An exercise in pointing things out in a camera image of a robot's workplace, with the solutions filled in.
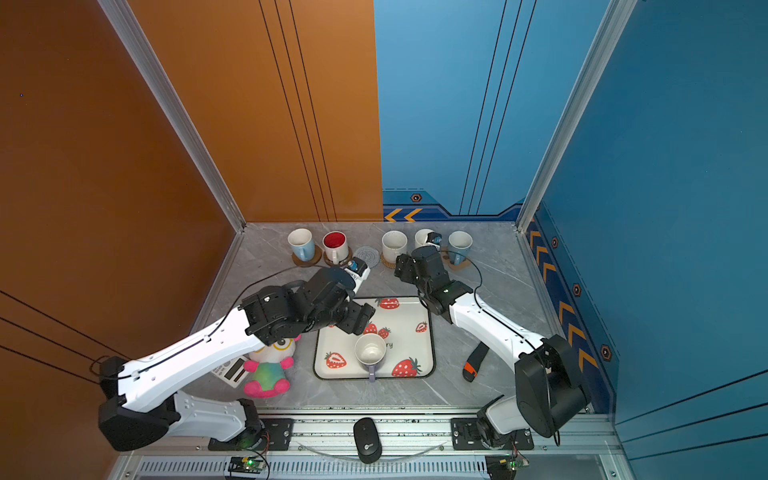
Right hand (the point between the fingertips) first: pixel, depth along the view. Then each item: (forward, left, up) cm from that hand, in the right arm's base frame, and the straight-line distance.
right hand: (405, 261), depth 85 cm
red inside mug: (+15, +24, -10) cm, 30 cm away
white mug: (+17, +4, -11) cm, 21 cm away
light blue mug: (+14, +35, -7) cm, 38 cm away
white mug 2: (+17, -6, -8) cm, 20 cm away
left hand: (-18, +10, +7) cm, 21 cm away
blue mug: (+13, -19, -8) cm, 24 cm away
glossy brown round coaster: (+13, +22, -17) cm, 31 cm away
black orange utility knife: (-24, -18, -17) cm, 35 cm away
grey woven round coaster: (+17, +13, -16) cm, 27 cm away
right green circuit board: (-46, -23, -20) cm, 55 cm away
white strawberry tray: (-12, -1, -19) cm, 22 cm away
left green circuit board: (-46, +39, -20) cm, 64 cm away
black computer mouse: (-41, +10, -18) cm, 46 cm away
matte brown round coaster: (+18, +32, -17) cm, 40 cm away
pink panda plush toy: (-25, +36, -12) cm, 46 cm away
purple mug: (-19, +11, -18) cm, 28 cm away
